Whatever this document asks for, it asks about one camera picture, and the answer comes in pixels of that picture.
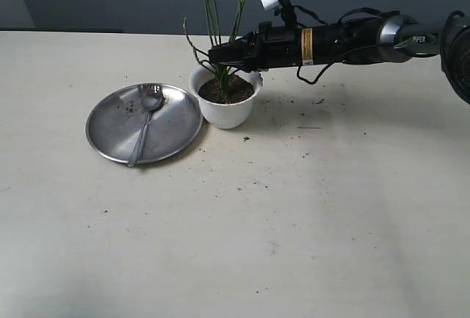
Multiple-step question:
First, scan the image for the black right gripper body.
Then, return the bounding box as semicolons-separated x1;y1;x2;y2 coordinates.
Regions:
253;22;330;71

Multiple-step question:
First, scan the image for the stainless steel spork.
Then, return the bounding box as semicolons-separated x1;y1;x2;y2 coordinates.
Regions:
128;84;164;167

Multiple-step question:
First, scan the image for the white scalloped flower pot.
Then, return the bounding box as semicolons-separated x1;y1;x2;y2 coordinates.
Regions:
189;66;263;130

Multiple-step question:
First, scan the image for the round stainless steel plate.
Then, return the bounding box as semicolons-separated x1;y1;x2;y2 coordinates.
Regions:
85;82;203;165

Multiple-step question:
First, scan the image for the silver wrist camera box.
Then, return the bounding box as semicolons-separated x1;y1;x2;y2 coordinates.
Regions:
261;0;297;29

